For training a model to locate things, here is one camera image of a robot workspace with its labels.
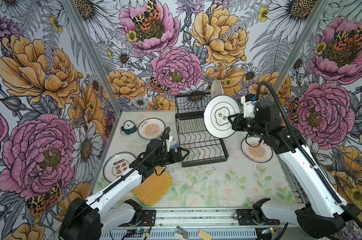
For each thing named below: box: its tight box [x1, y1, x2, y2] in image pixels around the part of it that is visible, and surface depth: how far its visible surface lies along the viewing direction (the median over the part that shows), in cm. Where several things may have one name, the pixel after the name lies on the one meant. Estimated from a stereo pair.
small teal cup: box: [120, 120, 137, 135], surface depth 108 cm
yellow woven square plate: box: [131, 166, 172, 206], surface depth 83 cm
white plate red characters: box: [103, 151, 137, 183], surface depth 94 cm
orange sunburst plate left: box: [137, 117, 166, 140], surface depth 114 cm
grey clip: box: [174, 226, 189, 240], surface depth 71 cm
